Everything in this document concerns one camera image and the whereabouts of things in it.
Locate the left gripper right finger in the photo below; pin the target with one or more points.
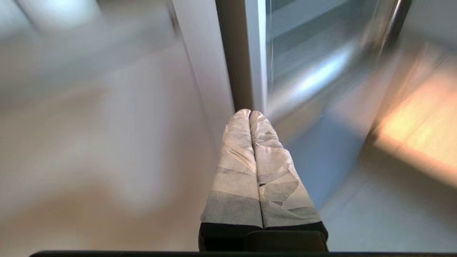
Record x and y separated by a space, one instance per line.
282 192

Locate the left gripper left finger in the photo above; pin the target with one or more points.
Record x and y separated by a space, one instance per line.
235 185

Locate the white fridge door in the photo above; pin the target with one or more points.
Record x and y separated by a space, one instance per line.
210 64

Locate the stainless steel fridge door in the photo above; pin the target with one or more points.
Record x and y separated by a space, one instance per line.
314 53

